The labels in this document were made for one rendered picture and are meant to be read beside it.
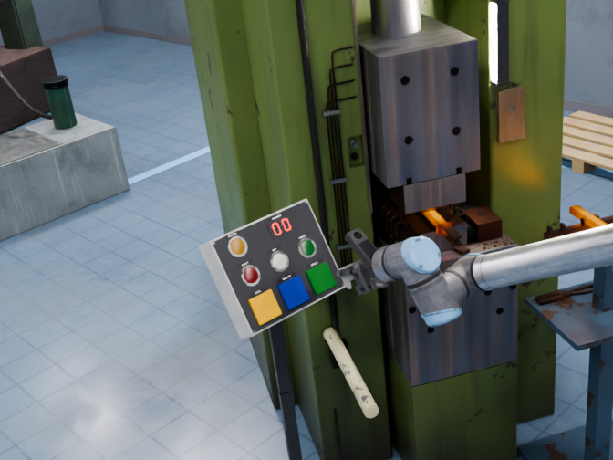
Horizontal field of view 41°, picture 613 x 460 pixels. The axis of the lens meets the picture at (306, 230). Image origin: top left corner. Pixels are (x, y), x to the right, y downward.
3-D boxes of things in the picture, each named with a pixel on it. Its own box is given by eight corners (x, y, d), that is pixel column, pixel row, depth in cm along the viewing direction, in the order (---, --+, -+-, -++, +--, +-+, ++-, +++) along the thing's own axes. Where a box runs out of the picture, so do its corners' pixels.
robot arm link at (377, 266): (375, 252, 200) (403, 237, 205) (364, 256, 204) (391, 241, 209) (389, 286, 200) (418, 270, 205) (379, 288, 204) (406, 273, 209)
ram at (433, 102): (506, 164, 251) (506, 34, 233) (387, 189, 244) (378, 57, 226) (451, 123, 287) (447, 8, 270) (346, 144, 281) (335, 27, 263)
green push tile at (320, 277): (337, 284, 234) (326, 261, 233) (317, 295, 230) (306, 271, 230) (334, 285, 235) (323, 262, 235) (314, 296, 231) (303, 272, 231)
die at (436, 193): (466, 201, 252) (465, 172, 248) (405, 214, 249) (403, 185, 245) (416, 156, 289) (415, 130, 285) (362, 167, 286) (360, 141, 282)
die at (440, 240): (467, 245, 259) (466, 221, 255) (408, 258, 256) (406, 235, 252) (418, 195, 296) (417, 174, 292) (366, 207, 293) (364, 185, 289)
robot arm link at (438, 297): (475, 306, 198) (452, 260, 197) (449, 328, 191) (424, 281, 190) (448, 312, 205) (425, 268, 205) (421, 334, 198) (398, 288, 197)
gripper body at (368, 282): (356, 296, 214) (382, 289, 204) (342, 266, 214) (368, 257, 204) (377, 284, 218) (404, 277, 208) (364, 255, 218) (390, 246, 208)
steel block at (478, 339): (517, 360, 276) (518, 244, 256) (411, 387, 270) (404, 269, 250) (451, 283, 325) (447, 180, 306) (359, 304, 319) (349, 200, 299)
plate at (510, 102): (524, 138, 262) (525, 87, 255) (499, 143, 261) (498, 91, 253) (522, 136, 264) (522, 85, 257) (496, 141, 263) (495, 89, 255)
